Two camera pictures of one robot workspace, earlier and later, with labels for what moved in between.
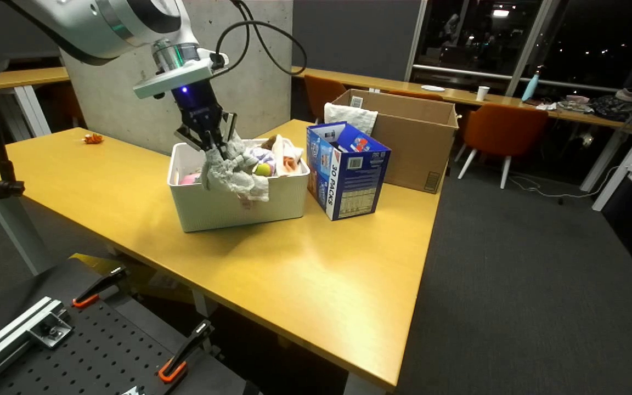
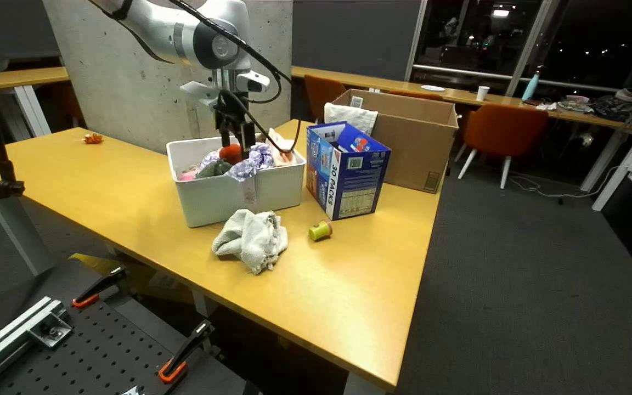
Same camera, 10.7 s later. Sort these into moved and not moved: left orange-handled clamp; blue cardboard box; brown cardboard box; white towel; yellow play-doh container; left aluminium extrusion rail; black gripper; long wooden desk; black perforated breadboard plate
Moved: white towel; yellow play-doh container; black gripper
Not moved: blue cardboard box; brown cardboard box; black perforated breadboard plate; left aluminium extrusion rail; long wooden desk; left orange-handled clamp
